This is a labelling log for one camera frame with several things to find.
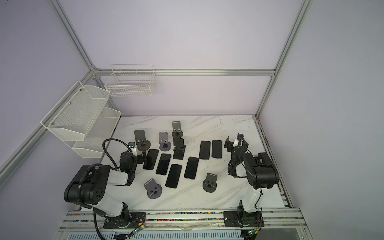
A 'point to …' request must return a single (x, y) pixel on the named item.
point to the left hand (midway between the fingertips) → (135, 151)
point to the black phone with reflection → (163, 163)
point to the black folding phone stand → (179, 150)
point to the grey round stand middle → (164, 145)
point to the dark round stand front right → (209, 184)
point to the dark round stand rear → (177, 132)
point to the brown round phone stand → (143, 144)
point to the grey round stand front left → (154, 190)
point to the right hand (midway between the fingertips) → (235, 136)
